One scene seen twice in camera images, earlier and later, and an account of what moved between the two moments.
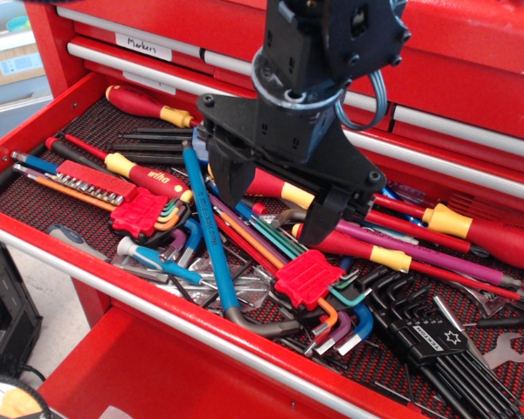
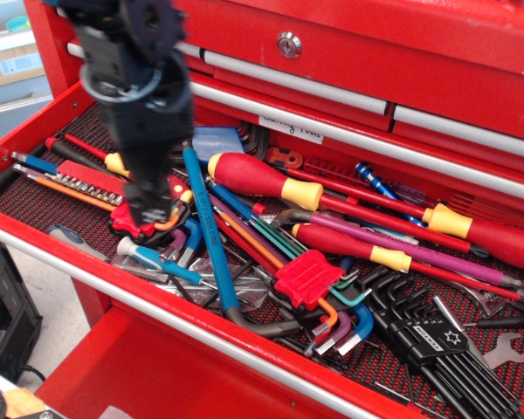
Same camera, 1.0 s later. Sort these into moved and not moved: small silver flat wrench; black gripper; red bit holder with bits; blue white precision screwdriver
Moved: black gripper
Not moved: blue white precision screwdriver; small silver flat wrench; red bit holder with bits
